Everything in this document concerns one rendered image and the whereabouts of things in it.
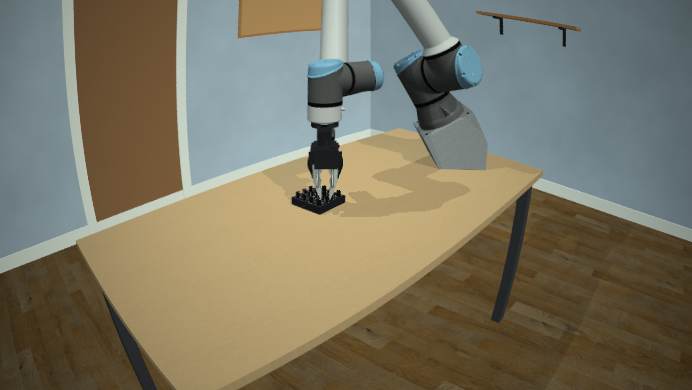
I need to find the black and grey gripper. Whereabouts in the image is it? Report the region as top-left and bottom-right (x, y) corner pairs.
(307, 122), (343, 200)

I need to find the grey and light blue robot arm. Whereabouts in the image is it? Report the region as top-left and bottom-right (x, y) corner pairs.
(307, 0), (482, 130)

